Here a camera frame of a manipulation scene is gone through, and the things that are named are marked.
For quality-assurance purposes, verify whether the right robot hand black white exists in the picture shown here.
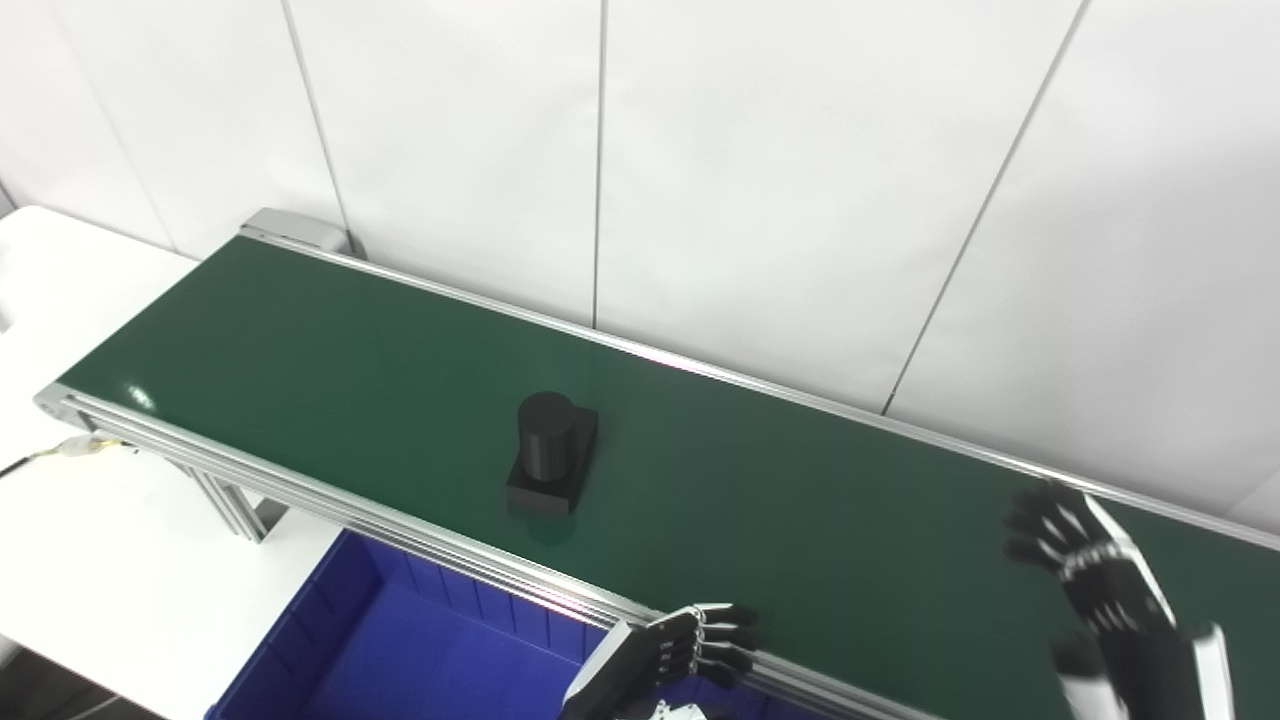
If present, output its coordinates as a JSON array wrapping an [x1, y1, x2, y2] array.
[[1003, 482, 1236, 720]]

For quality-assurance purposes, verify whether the aluminium conveyor support leg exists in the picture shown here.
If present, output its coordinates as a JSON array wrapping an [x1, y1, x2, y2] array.
[[175, 462, 291, 543]]

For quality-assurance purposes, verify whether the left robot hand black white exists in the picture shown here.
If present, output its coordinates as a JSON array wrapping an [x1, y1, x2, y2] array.
[[560, 603, 758, 720]]

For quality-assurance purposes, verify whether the white cable with yellow connector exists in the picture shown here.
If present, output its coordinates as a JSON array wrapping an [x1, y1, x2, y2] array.
[[0, 435, 136, 479]]

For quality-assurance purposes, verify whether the blue bin with grey plates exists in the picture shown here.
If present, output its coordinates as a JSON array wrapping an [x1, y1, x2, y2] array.
[[205, 528, 831, 720]]

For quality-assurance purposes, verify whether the green conveyor belt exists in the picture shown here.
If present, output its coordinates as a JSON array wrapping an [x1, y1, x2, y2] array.
[[33, 208, 1280, 720], [60, 237, 1280, 720]]

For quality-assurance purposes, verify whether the black cylinder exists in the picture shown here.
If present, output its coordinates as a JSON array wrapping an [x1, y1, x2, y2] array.
[[505, 391, 599, 517]]

